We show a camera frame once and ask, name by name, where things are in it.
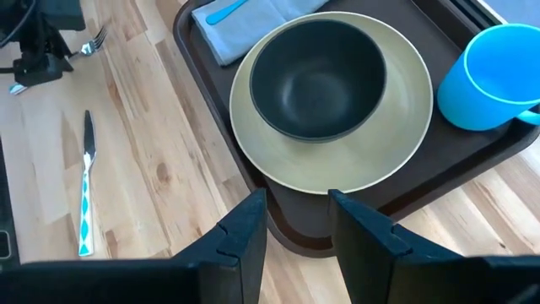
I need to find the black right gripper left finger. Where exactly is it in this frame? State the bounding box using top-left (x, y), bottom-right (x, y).
top-left (0, 188), bottom-right (268, 304)

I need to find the black bowl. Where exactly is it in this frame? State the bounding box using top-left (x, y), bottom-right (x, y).
top-left (248, 19), bottom-right (388, 144)

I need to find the brown plastic tray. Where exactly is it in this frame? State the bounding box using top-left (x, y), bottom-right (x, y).
top-left (172, 0), bottom-right (540, 258)

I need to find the black table edge rail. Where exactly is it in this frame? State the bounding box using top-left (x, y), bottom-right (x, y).
top-left (449, 0), bottom-right (510, 26)

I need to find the light blue cloth napkin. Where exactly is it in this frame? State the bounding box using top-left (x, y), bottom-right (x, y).
top-left (192, 0), bottom-right (330, 68)

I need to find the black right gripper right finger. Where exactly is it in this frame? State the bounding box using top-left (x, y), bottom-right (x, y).
top-left (327, 188), bottom-right (540, 304)

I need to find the silver metal fork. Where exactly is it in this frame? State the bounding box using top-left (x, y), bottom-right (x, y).
top-left (8, 25), bottom-right (109, 96)

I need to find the cream round plate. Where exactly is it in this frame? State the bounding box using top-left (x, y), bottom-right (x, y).
top-left (229, 11), bottom-right (435, 195)

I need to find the knife with white teal handle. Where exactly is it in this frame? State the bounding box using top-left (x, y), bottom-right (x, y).
top-left (78, 109), bottom-right (98, 258)

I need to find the black flat box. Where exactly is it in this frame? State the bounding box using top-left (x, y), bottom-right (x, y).
top-left (0, 138), bottom-right (21, 271)

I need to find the blue utensil handle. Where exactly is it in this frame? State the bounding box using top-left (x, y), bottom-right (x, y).
top-left (205, 0), bottom-right (250, 25)

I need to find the blue plastic cup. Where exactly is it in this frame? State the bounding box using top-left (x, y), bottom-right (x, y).
top-left (436, 23), bottom-right (540, 132)

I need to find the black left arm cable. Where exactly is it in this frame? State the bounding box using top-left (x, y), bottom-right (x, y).
top-left (0, 0), bottom-right (38, 48)

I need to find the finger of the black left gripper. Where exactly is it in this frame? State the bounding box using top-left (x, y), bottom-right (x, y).
top-left (45, 30), bottom-right (75, 73)
top-left (12, 29), bottom-right (58, 88)

